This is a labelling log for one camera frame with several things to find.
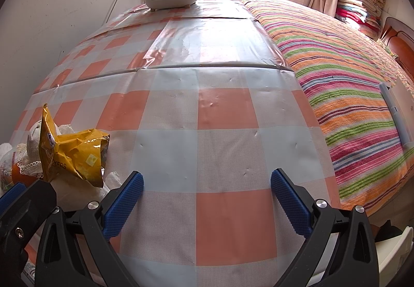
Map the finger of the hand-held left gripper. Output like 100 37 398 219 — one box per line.
0 180 57 253
0 182 27 211

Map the white blue flat box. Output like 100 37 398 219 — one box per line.
378 76 414 152

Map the dark cloth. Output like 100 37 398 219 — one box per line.
371 218 406 243

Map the patterned pillow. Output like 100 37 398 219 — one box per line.
375 38 399 59

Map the checkered plastic tablecloth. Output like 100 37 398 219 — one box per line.
6 0 343 275

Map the striped bed blanket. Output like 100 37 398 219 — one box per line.
230 0 414 213

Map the white plastic trash bin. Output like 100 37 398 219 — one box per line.
374 225 414 287

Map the yellow snack bag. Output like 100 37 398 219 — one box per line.
39 103 111 189

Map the clear plastic bag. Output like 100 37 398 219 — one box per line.
0 143 20 192

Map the orange fruit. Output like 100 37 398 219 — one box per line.
11 161 37 188

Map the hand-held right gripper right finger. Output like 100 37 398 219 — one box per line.
271 168 380 287

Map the stack of folded quilts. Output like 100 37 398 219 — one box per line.
336 0 389 39

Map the wooden bed headboard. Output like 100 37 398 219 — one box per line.
377 17 414 80

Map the white lace plush toy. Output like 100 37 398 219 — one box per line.
16 119 73 186

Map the crumpled white plastic wrapper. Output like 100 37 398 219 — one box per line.
103 171 123 192

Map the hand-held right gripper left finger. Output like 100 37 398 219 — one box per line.
35 171 144 287

